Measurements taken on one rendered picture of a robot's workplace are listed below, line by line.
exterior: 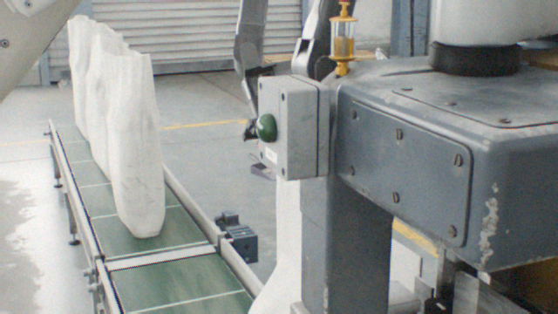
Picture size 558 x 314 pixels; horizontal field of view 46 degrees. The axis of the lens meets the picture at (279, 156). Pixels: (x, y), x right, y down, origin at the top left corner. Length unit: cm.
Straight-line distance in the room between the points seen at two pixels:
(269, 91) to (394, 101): 14
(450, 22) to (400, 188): 20
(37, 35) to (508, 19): 69
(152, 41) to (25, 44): 723
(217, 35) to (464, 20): 787
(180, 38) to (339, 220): 773
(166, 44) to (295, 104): 772
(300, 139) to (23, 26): 56
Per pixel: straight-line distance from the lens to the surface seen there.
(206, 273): 235
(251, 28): 134
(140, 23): 823
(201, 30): 842
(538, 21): 73
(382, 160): 56
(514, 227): 48
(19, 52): 107
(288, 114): 61
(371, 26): 945
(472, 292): 76
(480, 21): 66
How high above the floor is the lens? 145
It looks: 17 degrees down
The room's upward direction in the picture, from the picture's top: straight up
